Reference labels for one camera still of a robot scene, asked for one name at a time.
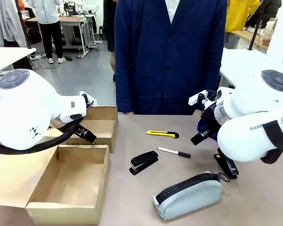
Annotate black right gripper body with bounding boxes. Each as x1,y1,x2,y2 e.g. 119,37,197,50
199,103,221,138

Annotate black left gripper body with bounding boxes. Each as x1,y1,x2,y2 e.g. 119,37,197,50
73,125,87,138

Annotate white marker black cap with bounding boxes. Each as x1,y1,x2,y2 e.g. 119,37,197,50
157,146,191,159

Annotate yellow black utility knife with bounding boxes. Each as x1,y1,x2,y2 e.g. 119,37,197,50
146,129,180,139

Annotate black stapler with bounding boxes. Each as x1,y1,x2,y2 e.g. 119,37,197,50
129,150,159,176
214,147,239,181

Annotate grey zipper pencil case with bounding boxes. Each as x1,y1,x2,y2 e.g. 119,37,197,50
152,171,231,221

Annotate shallow brown cardboard box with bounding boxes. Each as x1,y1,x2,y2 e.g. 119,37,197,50
46,105,119,154

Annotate large brown cardboard box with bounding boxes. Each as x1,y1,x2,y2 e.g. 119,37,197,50
0,144,112,226

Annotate person in navy coat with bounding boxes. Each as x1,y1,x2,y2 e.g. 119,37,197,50
114,0,228,116

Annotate wooden counter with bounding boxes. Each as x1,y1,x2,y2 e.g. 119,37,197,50
232,29,271,51

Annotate white side table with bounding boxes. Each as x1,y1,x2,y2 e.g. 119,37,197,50
0,47,37,76

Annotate person in yellow jacket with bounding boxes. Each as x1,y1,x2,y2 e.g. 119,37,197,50
225,0,260,49

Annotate wooden top workbench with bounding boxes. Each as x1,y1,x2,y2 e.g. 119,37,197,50
27,13,97,56

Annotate person white jacket black trousers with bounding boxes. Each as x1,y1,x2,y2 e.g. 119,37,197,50
28,0,67,65

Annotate person in dark jacket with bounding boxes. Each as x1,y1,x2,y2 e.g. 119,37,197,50
247,0,283,29

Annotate person in grey coat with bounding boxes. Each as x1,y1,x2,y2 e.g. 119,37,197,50
0,0,27,48

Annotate person in orange top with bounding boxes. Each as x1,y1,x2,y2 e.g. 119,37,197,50
17,0,26,23

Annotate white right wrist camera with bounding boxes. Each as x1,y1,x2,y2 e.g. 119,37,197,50
188,89,209,106

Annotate black left arm cable sleeve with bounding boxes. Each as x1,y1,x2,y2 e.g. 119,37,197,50
0,122,77,155

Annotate black arm cable sleeve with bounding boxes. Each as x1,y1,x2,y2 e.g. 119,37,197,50
259,119,283,165
0,122,77,155

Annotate white table with metal frame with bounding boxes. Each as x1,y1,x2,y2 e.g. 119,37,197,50
218,48,283,89

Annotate black right arm cable sleeve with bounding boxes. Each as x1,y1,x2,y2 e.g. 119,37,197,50
259,119,283,165

